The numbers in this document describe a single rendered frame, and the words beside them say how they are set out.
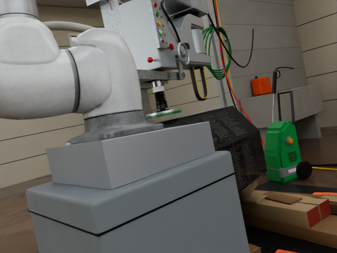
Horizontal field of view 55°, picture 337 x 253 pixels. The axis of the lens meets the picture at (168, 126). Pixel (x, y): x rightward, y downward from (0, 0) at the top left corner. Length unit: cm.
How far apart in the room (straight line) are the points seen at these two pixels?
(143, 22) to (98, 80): 118
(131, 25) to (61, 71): 126
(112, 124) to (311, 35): 621
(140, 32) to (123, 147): 132
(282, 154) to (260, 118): 157
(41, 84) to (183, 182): 37
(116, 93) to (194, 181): 28
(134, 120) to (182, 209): 24
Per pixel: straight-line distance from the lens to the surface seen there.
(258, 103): 477
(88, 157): 70
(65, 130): 827
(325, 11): 674
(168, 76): 198
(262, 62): 563
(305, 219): 210
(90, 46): 80
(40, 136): 805
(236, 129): 205
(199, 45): 252
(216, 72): 457
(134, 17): 196
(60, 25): 125
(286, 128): 332
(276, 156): 331
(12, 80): 72
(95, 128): 79
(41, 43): 76
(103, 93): 77
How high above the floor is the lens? 93
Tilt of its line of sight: 3 degrees down
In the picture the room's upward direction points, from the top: 12 degrees counter-clockwise
